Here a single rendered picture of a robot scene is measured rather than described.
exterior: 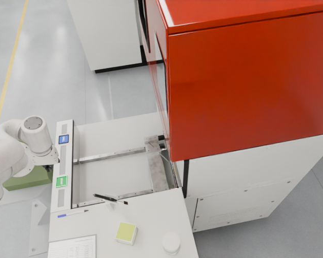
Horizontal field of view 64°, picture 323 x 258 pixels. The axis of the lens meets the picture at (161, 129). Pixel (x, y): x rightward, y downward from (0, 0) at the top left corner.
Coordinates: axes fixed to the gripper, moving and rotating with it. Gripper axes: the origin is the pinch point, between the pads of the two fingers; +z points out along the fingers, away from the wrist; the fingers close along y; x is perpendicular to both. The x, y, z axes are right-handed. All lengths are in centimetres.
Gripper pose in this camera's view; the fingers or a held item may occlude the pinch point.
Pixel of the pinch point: (48, 167)
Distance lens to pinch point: 128.3
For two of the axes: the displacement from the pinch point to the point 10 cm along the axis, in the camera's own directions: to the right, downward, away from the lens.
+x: 1.8, 7.9, -5.9
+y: -9.7, 0.5, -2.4
